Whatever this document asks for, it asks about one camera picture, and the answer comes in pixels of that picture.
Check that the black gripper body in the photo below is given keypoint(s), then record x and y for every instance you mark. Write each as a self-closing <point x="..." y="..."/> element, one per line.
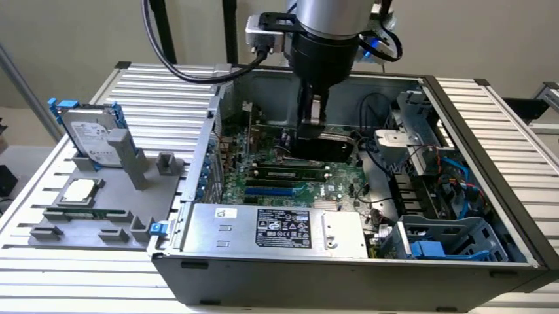
<point x="323" y="59"/>

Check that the black graphics card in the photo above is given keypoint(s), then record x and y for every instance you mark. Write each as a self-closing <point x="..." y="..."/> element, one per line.
<point x="325" y="147"/>

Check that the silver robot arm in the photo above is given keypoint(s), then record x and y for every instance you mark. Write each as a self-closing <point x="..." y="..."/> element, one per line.
<point x="327" y="16"/>

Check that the wrist connector with blue light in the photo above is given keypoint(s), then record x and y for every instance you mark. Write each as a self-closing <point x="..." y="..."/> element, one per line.
<point x="379" y="42"/>

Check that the RAM stick with white label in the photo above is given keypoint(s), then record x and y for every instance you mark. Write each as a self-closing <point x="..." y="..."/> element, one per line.
<point x="285" y="173"/>

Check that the metal drive cage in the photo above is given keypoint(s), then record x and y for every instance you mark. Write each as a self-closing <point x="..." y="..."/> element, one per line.
<point x="415" y="137"/>

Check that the green motherboard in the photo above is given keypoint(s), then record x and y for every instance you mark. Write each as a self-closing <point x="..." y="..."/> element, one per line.
<point x="305" y="191"/>

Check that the blue expansion slot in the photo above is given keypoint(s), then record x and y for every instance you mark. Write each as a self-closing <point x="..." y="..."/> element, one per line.
<point x="268" y="191"/>

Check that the small silver chipset heatsink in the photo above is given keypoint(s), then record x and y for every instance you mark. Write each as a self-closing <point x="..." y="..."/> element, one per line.
<point x="327" y="204"/>

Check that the silver power supply unit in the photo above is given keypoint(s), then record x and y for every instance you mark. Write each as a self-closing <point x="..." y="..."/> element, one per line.
<point x="244" y="235"/>

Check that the grey-blue plastic disk bay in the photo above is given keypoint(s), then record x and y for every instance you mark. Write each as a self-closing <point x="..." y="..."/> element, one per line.
<point x="440" y="225"/>

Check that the black open PC case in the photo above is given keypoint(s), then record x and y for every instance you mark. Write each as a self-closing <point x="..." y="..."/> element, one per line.
<point x="305" y="278"/>

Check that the blue case latch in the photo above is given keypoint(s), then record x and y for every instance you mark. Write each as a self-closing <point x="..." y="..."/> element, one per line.
<point x="157" y="229"/>

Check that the silver hard disk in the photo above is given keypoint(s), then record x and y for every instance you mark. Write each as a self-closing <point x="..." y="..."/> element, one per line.
<point x="90" y="137"/>

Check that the grey parts rack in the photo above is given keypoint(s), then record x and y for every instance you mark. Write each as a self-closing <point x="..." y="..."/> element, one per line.
<point x="113" y="199"/>

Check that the blue disk carrier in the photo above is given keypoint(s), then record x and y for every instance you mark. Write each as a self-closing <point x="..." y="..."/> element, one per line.
<point x="65" y="104"/>

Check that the green bare RAM stick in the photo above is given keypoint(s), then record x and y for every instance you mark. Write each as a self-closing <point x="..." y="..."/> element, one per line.
<point x="100" y="213"/>

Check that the silver CPU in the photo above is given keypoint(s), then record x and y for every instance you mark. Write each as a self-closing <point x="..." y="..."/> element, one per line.
<point x="80" y="193"/>

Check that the black box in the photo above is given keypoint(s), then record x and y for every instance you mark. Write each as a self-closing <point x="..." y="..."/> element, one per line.
<point x="8" y="181"/>

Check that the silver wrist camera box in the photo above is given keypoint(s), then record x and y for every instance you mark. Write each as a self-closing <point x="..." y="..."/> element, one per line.
<point x="264" y="31"/>

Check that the black frame pole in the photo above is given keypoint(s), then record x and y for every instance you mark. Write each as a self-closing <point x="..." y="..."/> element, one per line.
<point x="229" y="29"/>
<point x="166" y="29"/>

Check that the grey aluminium post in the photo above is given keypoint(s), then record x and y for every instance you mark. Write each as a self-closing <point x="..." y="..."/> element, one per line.
<point x="25" y="88"/>

